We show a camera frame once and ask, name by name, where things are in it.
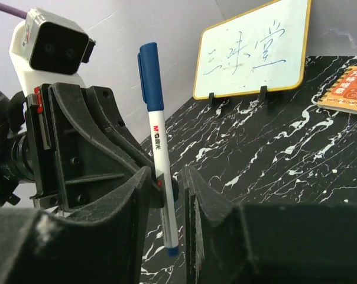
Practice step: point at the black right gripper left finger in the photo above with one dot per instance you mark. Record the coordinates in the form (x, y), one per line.
(100, 243)

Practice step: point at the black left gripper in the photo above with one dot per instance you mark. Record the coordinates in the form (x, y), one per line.
(80, 148)

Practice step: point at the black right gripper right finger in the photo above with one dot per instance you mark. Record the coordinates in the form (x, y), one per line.
(229, 242)

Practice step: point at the white pen with blue end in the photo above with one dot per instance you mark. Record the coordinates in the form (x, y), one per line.
(163, 176)

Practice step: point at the blue pen cap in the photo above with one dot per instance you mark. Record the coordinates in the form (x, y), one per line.
(149, 73)

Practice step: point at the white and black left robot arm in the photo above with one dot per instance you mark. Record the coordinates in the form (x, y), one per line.
(15, 157)

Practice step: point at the orange spiral notebook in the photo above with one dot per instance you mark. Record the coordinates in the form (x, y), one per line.
(342, 96)

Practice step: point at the small whiteboard with wooden frame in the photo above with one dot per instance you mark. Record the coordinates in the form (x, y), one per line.
(265, 46)

